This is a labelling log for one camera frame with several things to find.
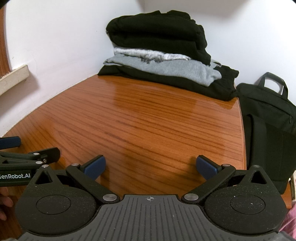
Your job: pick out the black pants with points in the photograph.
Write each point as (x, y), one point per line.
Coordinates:
(150, 25)

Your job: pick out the grey sweater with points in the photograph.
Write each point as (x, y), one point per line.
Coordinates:
(180, 69)

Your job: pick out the wooden window frame post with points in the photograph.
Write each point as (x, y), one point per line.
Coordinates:
(4, 46)

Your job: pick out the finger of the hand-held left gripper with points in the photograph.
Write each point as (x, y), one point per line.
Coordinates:
(27, 157)
(10, 143)

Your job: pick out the black laptop bag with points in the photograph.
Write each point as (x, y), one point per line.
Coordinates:
(266, 102)
(270, 157)

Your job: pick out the person's left hand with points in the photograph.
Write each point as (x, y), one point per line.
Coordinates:
(5, 198)

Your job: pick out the beige stone window sill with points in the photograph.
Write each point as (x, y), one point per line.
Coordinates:
(13, 75)

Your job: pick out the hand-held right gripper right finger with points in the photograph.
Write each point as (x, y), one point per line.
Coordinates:
(205, 168)

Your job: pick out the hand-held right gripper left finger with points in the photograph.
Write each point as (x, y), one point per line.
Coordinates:
(94, 168)

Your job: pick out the light grey printed garment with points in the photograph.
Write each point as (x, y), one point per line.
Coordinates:
(148, 53)

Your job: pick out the pink patterned cloth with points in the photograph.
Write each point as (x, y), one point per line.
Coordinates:
(290, 220)

